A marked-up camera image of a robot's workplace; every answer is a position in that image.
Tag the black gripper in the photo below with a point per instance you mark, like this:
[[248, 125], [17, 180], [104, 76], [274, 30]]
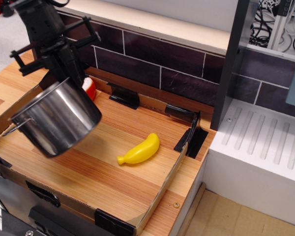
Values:
[[59, 55]]

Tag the stainless steel pot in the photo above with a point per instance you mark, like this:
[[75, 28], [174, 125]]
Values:
[[58, 118]]

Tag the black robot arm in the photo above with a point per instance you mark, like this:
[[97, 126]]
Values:
[[30, 55]]

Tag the cardboard fence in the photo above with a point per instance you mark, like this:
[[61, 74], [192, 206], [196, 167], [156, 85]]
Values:
[[87, 180]]

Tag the orange slice toy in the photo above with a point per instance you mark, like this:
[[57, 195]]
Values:
[[89, 87]]

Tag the yellow toy banana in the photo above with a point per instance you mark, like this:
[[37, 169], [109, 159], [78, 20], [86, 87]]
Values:
[[142, 151]]

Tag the brass screw in tabletop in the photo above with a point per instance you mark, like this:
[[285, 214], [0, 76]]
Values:
[[176, 205]]

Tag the white drying rack block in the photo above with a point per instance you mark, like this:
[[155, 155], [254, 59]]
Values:
[[251, 160]]

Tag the dark vertical post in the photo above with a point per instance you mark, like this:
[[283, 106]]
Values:
[[227, 84]]

